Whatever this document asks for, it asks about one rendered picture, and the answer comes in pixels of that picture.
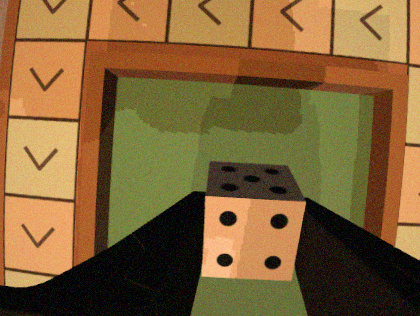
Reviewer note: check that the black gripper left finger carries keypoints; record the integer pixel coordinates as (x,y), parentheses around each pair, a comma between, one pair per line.
(152,272)

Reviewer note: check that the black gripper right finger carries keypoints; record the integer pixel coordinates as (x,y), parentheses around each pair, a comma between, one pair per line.
(345,271)

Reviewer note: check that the tan die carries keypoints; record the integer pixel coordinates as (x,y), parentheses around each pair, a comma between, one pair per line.
(253,218)

